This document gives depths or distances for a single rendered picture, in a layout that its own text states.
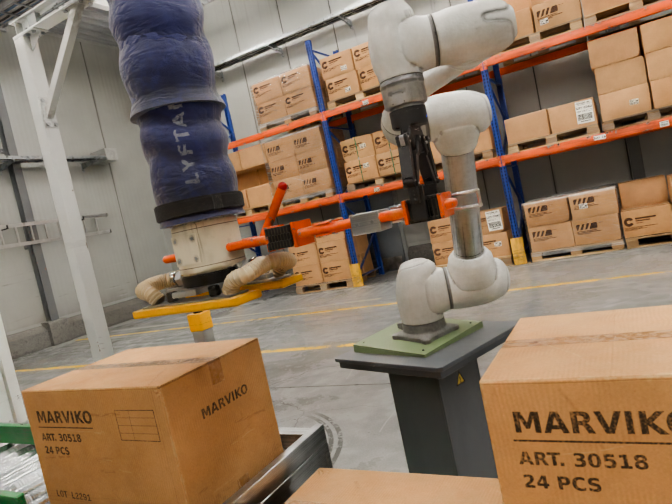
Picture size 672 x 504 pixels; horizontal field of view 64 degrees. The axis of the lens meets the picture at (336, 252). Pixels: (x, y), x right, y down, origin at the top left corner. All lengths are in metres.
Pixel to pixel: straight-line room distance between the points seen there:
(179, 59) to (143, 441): 0.95
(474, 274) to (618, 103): 6.53
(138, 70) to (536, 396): 1.10
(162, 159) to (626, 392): 1.07
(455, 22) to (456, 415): 1.32
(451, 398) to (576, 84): 8.04
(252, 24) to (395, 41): 10.95
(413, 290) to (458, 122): 0.60
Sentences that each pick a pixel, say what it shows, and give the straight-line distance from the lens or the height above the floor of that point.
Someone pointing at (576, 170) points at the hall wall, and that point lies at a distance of 9.55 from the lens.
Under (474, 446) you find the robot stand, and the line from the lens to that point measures 2.09.
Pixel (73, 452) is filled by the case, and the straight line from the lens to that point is 1.79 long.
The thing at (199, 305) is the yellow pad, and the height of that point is 1.13.
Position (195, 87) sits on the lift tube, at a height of 1.63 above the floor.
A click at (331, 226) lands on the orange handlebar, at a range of 1.19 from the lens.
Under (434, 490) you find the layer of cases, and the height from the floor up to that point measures 0.54.
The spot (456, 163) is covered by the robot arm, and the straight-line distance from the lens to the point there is 1.72.
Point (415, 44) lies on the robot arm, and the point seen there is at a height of 1.55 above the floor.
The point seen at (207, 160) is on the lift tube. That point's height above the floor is 1.46.
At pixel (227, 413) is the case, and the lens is 1.59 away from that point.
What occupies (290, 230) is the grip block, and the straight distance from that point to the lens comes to 1.23.
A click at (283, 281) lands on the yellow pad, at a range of 1.38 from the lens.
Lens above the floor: 1.26
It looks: 4 degrees down
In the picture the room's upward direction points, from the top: 12 degrees counter-clockwise
